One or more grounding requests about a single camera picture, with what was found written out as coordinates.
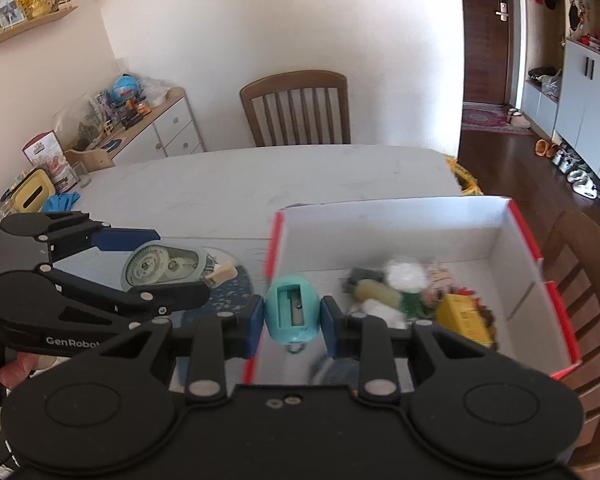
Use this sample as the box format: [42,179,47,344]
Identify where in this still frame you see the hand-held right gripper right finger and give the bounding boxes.
[320,296,506,403]

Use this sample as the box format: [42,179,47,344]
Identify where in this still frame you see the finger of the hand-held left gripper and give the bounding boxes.
[0,211,162,264]
[36,264,212,320]

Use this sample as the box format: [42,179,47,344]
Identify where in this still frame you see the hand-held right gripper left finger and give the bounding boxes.
[97,294,266,403]

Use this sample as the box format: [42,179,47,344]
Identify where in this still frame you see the teal pencil sharpener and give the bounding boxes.
[264,274,322,353]

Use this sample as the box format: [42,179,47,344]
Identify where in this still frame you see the white printed plastic bag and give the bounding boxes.
[357,300,411,331]

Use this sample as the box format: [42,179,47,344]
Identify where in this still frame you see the pale yellow oblong bar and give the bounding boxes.
[352,280,401,311]

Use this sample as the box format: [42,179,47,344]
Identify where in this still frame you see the white tissue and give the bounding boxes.
[385,259,427,292]

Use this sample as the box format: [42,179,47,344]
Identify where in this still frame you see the red cardboard box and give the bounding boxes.
[242,195,583,386]

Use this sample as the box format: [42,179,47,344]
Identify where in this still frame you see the yellow toy with brown bracelet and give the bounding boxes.
[434,294,496,348]

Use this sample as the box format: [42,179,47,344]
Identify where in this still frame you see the brown bead bracelet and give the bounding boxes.
[472,302,502,351]

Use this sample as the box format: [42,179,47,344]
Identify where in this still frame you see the person's left hand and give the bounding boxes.
[0,352,41,390]

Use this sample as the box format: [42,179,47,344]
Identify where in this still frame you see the round blue placemat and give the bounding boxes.
[177,246,261,356]

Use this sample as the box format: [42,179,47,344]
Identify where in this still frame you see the blue gloves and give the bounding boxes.
[41,191,81,213]

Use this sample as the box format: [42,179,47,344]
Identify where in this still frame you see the wooden rack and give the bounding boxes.
[64,141,116,172]

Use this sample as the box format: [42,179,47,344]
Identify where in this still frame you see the yellow tissue box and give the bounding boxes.
[10,169,56,211]

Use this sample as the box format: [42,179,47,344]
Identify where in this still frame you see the red snack bag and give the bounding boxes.
[22,131,78,193]

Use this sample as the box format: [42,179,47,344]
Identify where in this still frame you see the wrapped green plant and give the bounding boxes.
[75,105,106,143]

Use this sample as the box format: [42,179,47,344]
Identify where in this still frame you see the white sideboard with clutter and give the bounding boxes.
[105,86,206,166]

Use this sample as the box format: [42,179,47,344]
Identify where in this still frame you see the clear plastic bag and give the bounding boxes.
[137,76,173,107]

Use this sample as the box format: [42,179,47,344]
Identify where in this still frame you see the yellow patterned cushion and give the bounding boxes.
[445,156,483,196]

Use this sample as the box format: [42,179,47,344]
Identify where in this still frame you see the wooden chair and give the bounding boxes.
[540,210,600,471]
[239,70,352,148]

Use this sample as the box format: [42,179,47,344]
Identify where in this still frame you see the photo card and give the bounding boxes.
[0,0,26,31]

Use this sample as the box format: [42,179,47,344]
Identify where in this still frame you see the patterned rug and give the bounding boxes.
[461,102,536,137]

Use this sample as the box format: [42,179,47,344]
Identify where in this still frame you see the white shoes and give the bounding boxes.
[567,167,600,200]

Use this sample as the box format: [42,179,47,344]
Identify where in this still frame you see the grey sneakers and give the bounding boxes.
[552,145,588,173]

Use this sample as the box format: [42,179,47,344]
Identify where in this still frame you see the brown door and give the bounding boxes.
[457,0,523,106]

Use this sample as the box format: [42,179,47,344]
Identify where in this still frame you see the grey plastic bag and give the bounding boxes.
[540,70,563,98]

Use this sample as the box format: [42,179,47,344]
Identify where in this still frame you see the white wooden cabinet unit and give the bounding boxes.
[522,0,600,191]

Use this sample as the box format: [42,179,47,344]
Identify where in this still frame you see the wooden wall shelf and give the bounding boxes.
[0,0,79,50]

